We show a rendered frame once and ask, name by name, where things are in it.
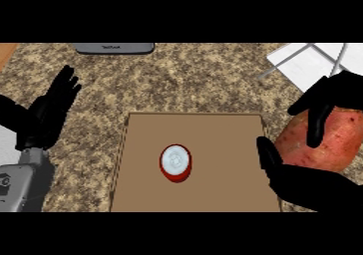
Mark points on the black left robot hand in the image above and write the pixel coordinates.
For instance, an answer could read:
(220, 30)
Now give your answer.
(45, 116)

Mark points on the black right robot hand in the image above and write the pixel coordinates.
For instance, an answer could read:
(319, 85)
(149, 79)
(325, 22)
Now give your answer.
(311, 189)

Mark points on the reddish sweet potato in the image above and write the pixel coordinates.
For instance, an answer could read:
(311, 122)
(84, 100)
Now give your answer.
(342, 142)

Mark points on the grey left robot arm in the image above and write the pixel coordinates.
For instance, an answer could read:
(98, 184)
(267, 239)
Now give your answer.
(16, 186)

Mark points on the brown flat tray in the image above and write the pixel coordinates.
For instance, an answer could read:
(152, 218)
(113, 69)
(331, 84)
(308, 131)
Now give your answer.
(224, 156)

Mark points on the white flat object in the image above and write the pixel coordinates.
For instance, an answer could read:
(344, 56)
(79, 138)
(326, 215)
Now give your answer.
(2, 146)

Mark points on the brown wooden panel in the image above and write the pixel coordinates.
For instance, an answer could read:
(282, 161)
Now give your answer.
(1, 56)

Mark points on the dark grey flat appliance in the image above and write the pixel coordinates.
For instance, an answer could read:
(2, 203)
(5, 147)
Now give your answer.
(115, 48)

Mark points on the red can with pale end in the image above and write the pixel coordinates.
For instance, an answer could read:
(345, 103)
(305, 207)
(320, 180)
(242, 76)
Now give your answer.
(175, 162)

